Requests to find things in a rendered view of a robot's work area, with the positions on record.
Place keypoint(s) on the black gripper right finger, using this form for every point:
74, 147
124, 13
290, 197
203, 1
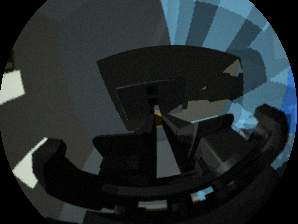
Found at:
184, 136

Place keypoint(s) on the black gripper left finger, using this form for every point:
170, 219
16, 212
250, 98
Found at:
143, 143

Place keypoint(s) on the grey panel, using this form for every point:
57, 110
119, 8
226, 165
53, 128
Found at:
183, 80

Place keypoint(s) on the blue flat square patch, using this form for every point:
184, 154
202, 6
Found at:
289, 105

